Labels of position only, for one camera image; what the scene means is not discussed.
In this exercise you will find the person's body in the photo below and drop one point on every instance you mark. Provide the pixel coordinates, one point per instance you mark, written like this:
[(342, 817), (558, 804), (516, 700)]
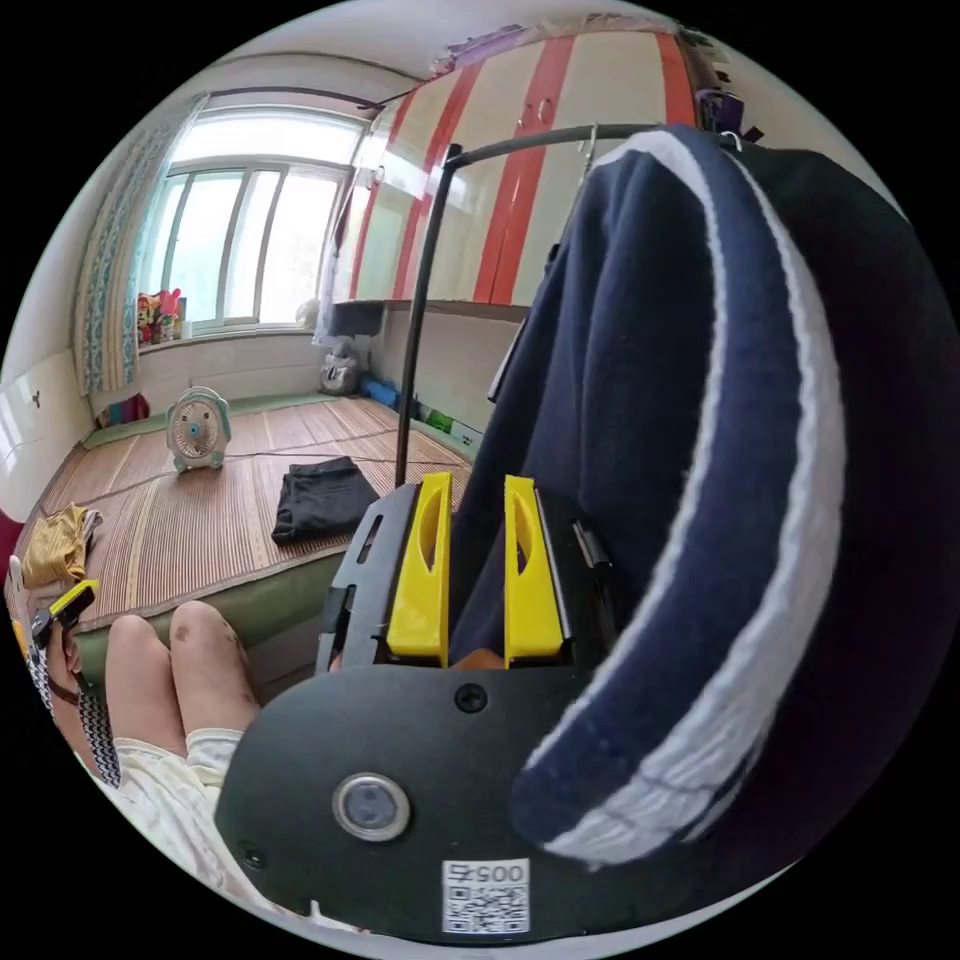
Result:
[(187, 675)]

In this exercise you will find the folded black garment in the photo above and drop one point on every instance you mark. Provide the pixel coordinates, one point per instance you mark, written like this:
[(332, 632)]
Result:
[(322, 499)]

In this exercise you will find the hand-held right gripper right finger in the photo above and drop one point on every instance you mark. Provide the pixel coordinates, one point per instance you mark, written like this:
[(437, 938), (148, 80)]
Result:
[(531, 600)]

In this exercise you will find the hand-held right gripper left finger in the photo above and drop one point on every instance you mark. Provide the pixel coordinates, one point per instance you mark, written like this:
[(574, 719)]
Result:
[(421, 592)]

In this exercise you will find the navy short sleeve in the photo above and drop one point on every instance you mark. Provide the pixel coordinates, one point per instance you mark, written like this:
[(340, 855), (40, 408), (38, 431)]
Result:
[(637, 375)]

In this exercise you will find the black clothes rack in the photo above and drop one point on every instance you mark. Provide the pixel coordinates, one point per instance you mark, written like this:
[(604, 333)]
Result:
[(422, 300)]

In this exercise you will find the colourful toys on windowsill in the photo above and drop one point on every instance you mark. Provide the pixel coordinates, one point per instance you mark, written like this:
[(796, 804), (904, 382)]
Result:
[(157, 315)]

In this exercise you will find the pile of clothes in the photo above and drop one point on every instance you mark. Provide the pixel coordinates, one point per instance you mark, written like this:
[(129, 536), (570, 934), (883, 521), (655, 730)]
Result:
[(54, 547)]

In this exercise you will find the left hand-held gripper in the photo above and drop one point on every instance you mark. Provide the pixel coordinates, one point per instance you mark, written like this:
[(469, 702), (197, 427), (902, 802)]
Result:
[(43, 626)]

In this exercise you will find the red and white striped cupboard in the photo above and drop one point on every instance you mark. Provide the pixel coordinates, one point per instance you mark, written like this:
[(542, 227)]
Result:
[(480, 187)]

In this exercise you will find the window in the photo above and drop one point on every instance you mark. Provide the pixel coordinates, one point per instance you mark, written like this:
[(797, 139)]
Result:
[(247, 240)]

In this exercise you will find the bed with woven mat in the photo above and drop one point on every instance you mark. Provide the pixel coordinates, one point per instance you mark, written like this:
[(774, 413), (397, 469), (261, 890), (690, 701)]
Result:
[(187, 525)]

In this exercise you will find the blue rolled cushion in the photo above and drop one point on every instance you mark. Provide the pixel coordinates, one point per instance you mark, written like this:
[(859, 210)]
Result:
[(382, 391)]

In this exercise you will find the person's left hand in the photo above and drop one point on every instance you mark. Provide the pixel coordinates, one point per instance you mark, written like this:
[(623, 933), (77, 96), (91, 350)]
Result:
[(66, 667)]

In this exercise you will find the small white table fan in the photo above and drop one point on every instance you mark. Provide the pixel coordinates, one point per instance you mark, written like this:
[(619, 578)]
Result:
[(196, 431)]

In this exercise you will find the patterned curtain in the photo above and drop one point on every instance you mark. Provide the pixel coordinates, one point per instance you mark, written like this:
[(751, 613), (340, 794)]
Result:
[(112, 262)]

